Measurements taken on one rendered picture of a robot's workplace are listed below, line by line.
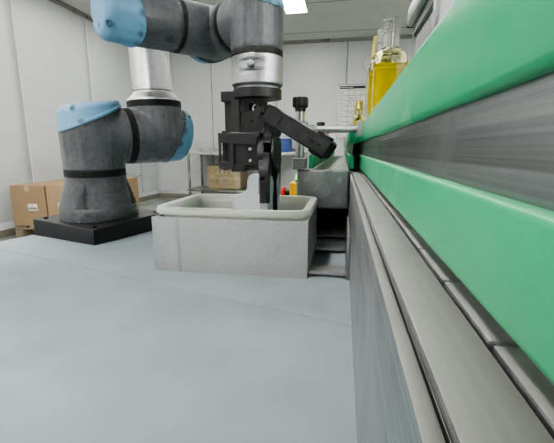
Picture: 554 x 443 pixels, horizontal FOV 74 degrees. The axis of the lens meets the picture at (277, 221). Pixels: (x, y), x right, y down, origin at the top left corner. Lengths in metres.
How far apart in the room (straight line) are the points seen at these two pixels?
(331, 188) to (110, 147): 0.43
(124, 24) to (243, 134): 0.20
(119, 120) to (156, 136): 0.08
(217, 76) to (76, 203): 6.43
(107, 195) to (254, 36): 0.43
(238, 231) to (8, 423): 0.31
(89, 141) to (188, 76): 6.58
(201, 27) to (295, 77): 6.22
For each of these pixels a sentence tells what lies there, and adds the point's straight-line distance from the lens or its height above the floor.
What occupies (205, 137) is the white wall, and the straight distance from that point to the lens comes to 7.11.
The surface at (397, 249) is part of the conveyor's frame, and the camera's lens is 0.16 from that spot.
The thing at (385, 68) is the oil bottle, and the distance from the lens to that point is 0.70.
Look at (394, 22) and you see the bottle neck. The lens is 0.73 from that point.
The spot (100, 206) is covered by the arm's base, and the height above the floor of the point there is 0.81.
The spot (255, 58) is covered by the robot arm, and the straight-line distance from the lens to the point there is 0.54.
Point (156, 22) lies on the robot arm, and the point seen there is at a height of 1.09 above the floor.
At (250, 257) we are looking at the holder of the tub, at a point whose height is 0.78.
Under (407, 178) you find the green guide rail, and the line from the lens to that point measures 0.19.
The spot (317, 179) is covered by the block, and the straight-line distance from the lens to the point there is 0.66.
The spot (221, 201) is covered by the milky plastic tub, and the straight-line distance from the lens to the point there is 0.67.
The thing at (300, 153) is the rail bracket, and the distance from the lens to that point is 0.66.
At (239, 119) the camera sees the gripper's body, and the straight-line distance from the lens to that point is 0.56.
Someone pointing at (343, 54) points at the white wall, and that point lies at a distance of 6.82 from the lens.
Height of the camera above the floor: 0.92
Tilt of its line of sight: 11 degrees down
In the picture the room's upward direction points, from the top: straight up
